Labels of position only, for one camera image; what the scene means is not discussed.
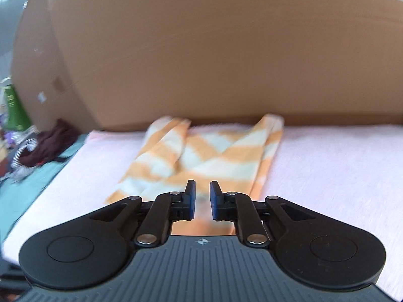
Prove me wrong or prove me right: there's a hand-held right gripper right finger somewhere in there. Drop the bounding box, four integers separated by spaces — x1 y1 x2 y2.
210 181 317 248

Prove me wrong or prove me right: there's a dark brown cloth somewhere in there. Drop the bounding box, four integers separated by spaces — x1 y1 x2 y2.
19 119 79 167

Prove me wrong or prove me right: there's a cardboard box with brown patch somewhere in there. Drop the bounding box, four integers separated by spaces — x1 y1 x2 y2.
11 0 99 132

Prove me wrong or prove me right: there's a teal cloth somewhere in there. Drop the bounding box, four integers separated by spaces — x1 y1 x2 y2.
0 134 89 243

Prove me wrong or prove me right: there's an orange white striped shirt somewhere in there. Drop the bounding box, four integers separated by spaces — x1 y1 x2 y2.
105 114 285 236

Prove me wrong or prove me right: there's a green bottle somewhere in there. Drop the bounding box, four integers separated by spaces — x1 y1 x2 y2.
5 84 32 132

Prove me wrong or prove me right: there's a black white striped cloth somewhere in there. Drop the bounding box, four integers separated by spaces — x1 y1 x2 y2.
11 138 40 180

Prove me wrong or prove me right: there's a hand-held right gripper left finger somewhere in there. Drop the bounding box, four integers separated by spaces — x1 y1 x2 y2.
90 180 196 248

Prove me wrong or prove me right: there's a large labelled cardboard box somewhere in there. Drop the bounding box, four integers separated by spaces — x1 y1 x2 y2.
47 0 403 130

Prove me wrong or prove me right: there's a pink fleece blanket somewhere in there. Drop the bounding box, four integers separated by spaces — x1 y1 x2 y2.
0 123 403 296

